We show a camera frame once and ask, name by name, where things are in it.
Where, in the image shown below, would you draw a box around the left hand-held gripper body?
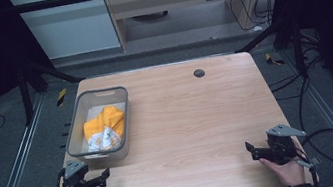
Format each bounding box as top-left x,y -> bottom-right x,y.
54,156 -> 98,187

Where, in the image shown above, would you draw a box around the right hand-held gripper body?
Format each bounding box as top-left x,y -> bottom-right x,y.
262,119 -> 312,168

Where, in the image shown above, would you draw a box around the yellow patterned cloth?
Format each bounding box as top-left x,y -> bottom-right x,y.
79,102 -> 131,155

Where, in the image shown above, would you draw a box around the grey plastic basket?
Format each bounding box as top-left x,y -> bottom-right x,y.
56,84 -> 139,169

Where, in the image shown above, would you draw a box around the person's right hand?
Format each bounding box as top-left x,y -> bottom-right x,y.
258,150 -> 309,187

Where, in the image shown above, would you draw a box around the yellow black tape strip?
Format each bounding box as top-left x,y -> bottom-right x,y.
53,86 -> 70,108
263,50 -> 285,69

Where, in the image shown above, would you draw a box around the grey round table grommet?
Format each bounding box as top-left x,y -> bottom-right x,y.
192,67 -> 207,80

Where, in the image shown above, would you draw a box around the black metal stand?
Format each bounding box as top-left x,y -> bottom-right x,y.
229,13 -> 310,90
12,45 -> 92,128

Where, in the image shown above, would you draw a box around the white cabinet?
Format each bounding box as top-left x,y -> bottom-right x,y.
8,0 -> 123,66

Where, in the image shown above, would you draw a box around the black hanging cables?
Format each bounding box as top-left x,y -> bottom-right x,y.
228,0 -> 277,34

